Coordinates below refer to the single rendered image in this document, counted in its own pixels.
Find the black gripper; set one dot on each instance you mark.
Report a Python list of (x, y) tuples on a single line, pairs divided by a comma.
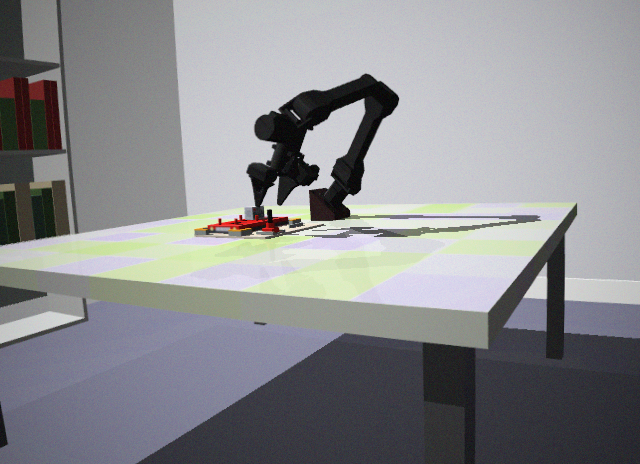
[(263, 177)]

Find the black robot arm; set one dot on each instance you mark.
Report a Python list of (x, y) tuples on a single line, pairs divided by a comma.
[(314, 107)]

